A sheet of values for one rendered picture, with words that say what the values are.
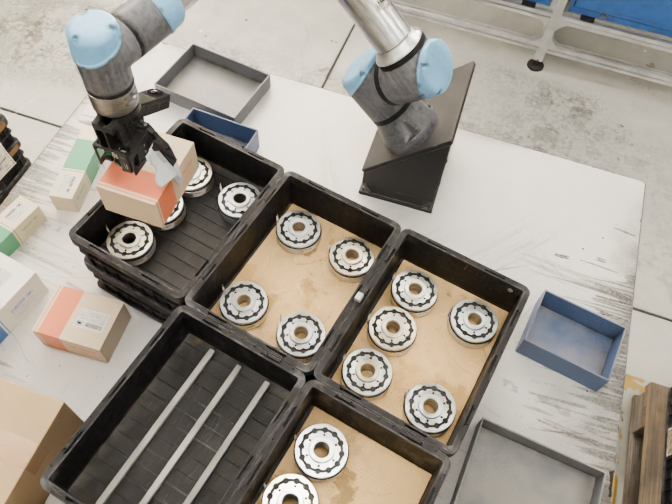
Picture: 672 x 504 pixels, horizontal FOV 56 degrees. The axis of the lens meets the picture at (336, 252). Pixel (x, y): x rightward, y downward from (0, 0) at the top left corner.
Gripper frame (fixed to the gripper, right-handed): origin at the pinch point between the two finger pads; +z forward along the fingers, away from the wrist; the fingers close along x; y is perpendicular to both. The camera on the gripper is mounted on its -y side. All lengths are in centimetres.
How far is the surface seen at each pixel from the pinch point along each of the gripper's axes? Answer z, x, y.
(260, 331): 27.4, 26.7, 12.5
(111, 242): 24.4, -11.8, 5.4
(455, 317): 25, 65, -4
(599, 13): 77, 94, -195
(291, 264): 27.5, 26.8, -5.1
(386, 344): 24, 53, 7
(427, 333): 27, 60, 0
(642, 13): 72, 110, -195
